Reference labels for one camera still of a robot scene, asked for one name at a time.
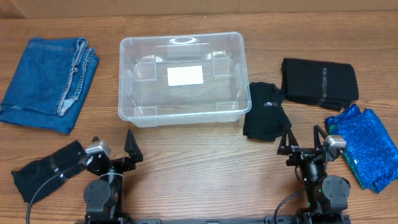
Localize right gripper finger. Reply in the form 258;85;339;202
313;125;327;150
277;126;299;156

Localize small black garment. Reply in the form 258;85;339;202
243;82;291;141

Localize large black garment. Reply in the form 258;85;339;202
281;58;359;111

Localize blue sequin fabric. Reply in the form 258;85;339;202
325;104;397;193

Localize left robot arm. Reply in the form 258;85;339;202
81;129;143;224

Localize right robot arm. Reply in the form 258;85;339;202
271;125;351;224

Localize folded blue denim jeans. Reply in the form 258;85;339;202
1;37;99;134

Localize black garment lower left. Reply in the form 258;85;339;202
11;141;85;203

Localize clear plastic storage bin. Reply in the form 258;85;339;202
118;32;252;128

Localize white label in bin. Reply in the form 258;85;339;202
167;65;204;86

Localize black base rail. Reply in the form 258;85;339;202
76;215;351;224

